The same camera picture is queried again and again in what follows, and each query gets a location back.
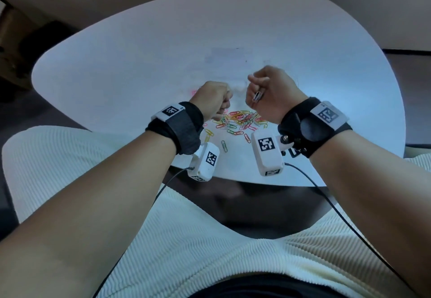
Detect white ribbed shorts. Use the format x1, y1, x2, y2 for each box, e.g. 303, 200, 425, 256
2, 125, 431, 298

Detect person's left hand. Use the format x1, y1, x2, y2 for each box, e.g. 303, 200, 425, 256
189, 81, 233, 122

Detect brown wooden cabinet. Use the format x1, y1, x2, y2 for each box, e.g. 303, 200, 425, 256
0, 1, 38, 90

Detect small white marker tag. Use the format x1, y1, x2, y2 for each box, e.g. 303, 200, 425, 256
151, 103, 186, 123

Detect person's right forearm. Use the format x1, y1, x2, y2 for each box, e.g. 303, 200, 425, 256
309, 129, 431, 298

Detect large white wrist camera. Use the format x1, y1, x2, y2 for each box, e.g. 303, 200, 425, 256
251, 129, 285, 177

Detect person's right hand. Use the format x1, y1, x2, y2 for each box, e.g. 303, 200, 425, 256
245, 66, 309, 125

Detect black wrist strap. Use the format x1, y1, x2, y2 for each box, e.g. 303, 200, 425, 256
278, 97, 353, 159

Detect large white marker tag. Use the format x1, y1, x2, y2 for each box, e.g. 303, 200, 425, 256
310, 101, 349, 129

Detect small white wrist camera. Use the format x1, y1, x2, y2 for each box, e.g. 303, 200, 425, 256
187, 142, 220, 182

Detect dark grey fabric wrist strap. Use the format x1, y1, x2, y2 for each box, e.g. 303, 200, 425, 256
145, 101, 205, 156

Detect pile of colourful paper clips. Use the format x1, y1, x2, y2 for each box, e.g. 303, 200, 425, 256
203, 107, 269, 153

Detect black shirt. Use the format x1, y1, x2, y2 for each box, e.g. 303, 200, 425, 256
188, 274, 348, 298

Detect thin black cable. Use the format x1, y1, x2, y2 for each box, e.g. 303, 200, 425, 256
92, 166, 195, 298
284, 162, 419, 298

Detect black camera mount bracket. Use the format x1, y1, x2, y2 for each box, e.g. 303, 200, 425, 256
279, 134, 304, 159

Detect person's left forearm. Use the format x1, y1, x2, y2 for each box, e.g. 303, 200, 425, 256
0, 129, 178, 298

